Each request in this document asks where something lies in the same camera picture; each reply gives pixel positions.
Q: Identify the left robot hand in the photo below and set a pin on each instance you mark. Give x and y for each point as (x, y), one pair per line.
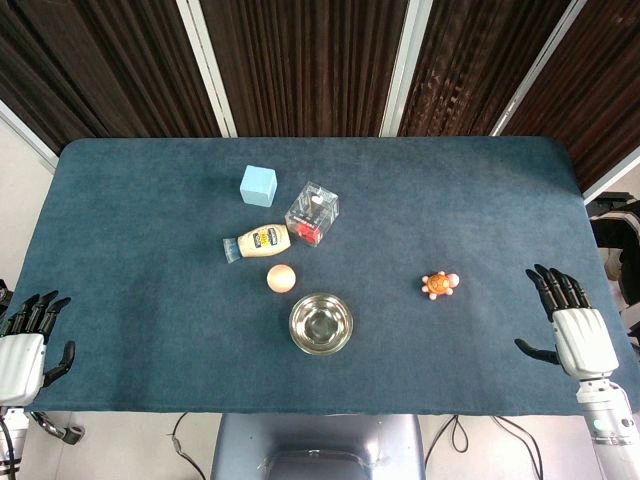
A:
(20, 355)

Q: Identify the light blue foam cube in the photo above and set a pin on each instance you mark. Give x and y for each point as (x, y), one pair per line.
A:
(258, 185)

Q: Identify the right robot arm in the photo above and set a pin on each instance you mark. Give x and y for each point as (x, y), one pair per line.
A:
(607, 415)

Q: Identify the cream ball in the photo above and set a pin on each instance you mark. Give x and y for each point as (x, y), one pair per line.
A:
(281, 278)

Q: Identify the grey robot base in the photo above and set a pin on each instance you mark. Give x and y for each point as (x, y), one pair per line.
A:
(317, 447)

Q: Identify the dark wooden slat screen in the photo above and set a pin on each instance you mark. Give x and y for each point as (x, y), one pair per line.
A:
(320, 67)

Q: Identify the orange turtle toy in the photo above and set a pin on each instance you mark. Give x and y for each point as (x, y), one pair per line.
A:
(439, 284)

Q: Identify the clear plastic box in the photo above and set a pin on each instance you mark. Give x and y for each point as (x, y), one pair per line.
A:
(312, 214)

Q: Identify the stainless steel bowl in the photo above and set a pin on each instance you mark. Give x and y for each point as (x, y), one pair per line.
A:
(321, 324)

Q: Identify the mayonnaise bottle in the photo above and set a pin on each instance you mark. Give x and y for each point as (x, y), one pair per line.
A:
(260, 241)

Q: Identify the blue tablecloth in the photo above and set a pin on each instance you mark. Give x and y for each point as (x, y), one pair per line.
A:
(320, 280)

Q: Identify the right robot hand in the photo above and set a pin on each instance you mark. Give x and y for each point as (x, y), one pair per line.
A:
(582, 345)

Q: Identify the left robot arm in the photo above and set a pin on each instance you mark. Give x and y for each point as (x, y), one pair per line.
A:
(12, 440)

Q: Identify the black and white machine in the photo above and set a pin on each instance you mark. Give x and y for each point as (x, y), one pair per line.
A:
(617, 235)

